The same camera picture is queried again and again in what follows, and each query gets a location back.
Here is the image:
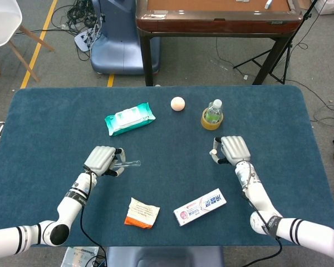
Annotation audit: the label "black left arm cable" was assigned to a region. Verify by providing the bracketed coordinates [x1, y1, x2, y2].
[79, 172, 108, 267]

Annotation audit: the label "blue grey machine base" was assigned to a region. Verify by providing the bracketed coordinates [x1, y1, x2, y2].
[90, 0, 161, 75]

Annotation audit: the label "blue felt table cloth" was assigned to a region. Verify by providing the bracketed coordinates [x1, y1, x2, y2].
[0, 85, 334, 248]

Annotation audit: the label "orange white snack packet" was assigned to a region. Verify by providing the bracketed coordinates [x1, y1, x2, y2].
[124, 197, 161, 230]

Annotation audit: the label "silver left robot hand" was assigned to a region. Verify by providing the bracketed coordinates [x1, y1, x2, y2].
[83, 146, 126, 177]

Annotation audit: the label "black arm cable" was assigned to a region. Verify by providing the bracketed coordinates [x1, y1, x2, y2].
[79, 172, 108, 267]
[241, 191, 283, 267]

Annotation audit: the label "clear plastic bag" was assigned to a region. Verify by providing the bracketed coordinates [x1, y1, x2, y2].
[61, 246, 100, 267]

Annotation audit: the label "white toothpaste box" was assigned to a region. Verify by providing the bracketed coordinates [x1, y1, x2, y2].
[173, 188, 228, 227]

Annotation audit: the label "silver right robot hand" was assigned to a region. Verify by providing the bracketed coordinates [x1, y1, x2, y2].
[210, 135, 252, 167]

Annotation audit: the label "peach ball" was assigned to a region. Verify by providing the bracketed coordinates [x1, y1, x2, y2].
[170, 96, 186, 112]

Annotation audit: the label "white chair wooden legs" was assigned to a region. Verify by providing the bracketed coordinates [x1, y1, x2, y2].
[0, 0, 56, 83]

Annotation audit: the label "yellow tape roll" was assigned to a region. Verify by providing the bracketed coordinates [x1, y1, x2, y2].
[200, 107, 224, 130]

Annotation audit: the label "black tripod stand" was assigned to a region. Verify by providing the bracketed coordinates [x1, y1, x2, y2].
[233, 0, 328, 85]

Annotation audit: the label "teal wet wipes pack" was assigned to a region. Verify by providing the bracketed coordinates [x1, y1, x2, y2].
[104, 102, 156, 137]

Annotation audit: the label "clear bottle green label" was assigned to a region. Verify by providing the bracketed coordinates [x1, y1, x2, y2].
[205, 98, 223, 123]

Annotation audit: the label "black cable bundle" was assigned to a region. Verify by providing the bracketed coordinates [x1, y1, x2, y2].
[51, 0, 104, 37]

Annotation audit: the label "white power strip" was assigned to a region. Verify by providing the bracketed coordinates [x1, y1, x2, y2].
[73, 30, 95, 52]

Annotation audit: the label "clear glass test tube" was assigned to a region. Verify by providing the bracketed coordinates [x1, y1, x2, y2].
[114, 159, 142, 170]

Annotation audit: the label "brown mahjong table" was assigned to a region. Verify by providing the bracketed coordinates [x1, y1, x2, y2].
[135, 0, 304, 86]

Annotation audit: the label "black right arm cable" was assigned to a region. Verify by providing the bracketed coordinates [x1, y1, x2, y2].
[241, 191, 283, 267]

